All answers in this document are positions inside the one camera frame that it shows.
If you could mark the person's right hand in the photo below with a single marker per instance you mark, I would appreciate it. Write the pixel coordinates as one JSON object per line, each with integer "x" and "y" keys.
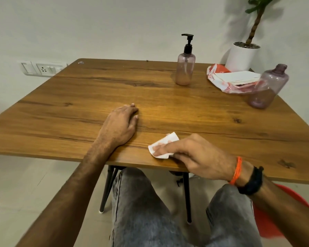
{"x": 203, "y": 159}

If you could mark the person's left hand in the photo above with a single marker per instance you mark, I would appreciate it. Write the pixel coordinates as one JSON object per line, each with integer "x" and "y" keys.
{"x": 117, "y": 128}

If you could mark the white tissue sheet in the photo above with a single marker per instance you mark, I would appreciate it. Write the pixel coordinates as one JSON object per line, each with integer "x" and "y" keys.
{"x": 171, "y": 138}

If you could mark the pink bottle with liquid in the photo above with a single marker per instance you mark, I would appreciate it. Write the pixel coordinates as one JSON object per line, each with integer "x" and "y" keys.
{"x": 185, "y": 72}

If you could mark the pink plastic bottle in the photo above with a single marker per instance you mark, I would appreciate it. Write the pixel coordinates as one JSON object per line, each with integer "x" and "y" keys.
{"x": 266, "y": 90}

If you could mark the person's left forearm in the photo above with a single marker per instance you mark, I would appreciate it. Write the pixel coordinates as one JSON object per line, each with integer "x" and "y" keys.
{"x": 67, "y": 198}

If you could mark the orange thread wristband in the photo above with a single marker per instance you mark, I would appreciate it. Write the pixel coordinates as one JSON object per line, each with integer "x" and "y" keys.
{"x": 237, "y": 171}

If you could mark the black braided wristband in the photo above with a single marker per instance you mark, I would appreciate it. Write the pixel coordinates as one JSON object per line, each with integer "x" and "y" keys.
{"x": 253, "y": 181}

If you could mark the orange white plastic tissue pack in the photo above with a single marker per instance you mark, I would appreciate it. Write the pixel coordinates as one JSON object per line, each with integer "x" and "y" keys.
{"x": 224, "y": 87}

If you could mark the grey trousers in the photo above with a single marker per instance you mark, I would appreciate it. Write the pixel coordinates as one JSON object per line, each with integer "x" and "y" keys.
{"x": 136, "y": 208}

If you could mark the red plastic bin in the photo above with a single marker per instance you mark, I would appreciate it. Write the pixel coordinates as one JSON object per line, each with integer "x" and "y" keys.
{"x": 265, "y": 221}

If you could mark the stack of white tissues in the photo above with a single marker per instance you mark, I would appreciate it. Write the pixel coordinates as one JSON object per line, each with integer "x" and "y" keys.
{"x": 237, "y": 77}

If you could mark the white plant pot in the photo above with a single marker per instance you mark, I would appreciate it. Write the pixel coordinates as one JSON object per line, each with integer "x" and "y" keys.
{"x": 240, "y": 60}

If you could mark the green potted plant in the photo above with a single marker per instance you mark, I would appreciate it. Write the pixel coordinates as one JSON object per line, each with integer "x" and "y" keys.
{"x": 257, "y": 12}

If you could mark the white wall socket plate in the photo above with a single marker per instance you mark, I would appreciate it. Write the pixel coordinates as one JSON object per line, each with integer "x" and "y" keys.
{"x": 43, "y": 69}

